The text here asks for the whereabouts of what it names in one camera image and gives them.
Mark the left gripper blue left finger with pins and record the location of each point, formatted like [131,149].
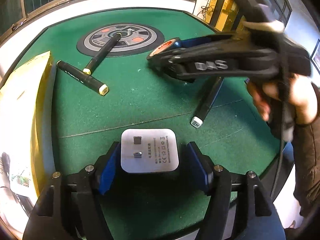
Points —
[108,168]

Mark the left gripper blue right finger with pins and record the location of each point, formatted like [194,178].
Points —
[200,169]

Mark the white power adapter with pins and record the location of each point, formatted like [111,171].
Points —
[149,151]

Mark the black marker grey cap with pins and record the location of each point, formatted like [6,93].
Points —
[207,102]

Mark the black electrical tape roll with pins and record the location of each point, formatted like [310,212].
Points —
[167,45]

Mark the white bottle red label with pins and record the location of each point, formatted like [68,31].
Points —
[6,193]

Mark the person right forearm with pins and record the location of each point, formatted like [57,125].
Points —
[306,155]

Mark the person right hand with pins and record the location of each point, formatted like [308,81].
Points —
[285,97]

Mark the black marker yellow caps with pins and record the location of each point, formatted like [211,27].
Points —
[87,80]

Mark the yellow cardboard box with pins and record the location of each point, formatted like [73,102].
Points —
[26,136]

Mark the black marker on centre panel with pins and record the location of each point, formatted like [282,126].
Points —
[102,53]

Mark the round grey table centre panel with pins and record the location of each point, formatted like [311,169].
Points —
[135,39]

